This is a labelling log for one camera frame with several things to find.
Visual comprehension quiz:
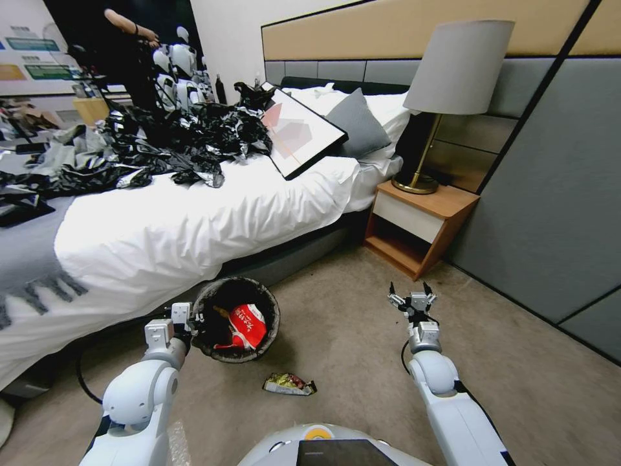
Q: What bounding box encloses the wooden white-drawer nightstand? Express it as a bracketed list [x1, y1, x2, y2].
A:
[363, 179, 482, 282]

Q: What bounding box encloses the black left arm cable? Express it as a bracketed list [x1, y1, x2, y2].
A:
[74, 318, 168, 405]

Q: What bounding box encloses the person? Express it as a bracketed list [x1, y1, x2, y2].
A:
[102, 8, 162, 115]

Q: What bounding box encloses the dark grey round trash bin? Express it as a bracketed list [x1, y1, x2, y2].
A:
[191, 276, 282, 364]

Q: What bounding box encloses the white robot front shell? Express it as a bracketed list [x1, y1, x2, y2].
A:
[236, 422, 433, 466]

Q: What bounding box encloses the red crumpled snack bag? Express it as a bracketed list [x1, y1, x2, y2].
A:
[213, 303, 268, 351]

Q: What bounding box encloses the grey bed base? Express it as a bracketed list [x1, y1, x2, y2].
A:
[219, 221, 365, 288]

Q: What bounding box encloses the white pillow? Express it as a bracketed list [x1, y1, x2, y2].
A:
[280, 83, 414, 162]

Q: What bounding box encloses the dark green headboard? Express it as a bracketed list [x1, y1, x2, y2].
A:
[279, 75, 411, 96]

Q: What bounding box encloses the white duvet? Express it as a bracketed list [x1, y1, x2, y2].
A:
[0, 145, 377, 392]

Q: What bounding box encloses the green wall poster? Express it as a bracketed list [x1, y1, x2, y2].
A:
[5, 36, 61, 52]

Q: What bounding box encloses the crumpled foil snack wrapper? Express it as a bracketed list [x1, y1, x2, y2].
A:
[262, 372, 318, 397]

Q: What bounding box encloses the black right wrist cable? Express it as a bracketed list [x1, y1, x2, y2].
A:
[399, 314, 441, 375]

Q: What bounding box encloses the black framed picture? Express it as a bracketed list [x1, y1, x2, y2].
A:
[259, 81, 350, 182]

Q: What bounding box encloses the grey pillow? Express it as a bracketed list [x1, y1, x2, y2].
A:
[324, 87, 393, 159]

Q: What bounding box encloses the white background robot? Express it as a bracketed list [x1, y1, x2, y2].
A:
[171, 26, 199, 80]
[152, 47, 181, 113]

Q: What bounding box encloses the grey shade brass table lamp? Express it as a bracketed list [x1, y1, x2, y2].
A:
[390, 19, 517, 195]

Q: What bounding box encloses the grey fringed blanket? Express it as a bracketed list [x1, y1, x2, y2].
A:
[0, 194, 91, 332]

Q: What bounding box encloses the pile of black plastic bags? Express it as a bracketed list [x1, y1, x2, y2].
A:
[0, 81, 275, 229]

